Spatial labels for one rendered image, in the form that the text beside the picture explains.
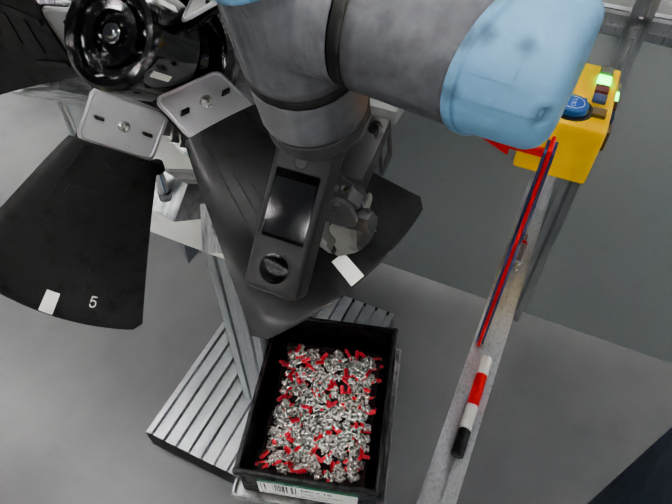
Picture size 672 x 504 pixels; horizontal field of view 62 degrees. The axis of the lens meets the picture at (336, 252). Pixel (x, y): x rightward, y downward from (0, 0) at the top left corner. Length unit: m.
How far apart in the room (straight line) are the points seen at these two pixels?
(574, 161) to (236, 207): 0.46
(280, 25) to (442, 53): 0.08
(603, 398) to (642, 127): 0.82
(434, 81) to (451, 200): 1.34
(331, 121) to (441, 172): 1.20
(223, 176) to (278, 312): 0.15
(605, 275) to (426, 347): 0.55
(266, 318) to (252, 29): 0.33
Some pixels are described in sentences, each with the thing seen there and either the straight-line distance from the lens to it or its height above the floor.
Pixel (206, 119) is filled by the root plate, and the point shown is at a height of 1.14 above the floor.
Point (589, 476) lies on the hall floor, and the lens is 1.73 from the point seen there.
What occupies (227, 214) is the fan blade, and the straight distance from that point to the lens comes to 0.58.
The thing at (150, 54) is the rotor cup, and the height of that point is 1.22.
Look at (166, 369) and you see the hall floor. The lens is 1.80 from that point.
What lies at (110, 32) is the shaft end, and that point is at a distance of 0.65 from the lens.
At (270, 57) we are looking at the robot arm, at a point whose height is 1.36.
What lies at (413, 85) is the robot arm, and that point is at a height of 1.37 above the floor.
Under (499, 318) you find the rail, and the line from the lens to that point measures 0.83.
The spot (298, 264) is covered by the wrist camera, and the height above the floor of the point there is 1.19.
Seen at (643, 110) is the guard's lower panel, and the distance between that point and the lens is 1.36.
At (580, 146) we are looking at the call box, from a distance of 0.81.
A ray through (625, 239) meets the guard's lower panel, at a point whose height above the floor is 0.46.
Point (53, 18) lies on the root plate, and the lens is 0.77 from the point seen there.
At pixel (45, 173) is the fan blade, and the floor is 1.08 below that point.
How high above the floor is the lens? 1.51
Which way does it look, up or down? 50 degrees down
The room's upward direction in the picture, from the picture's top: straight up
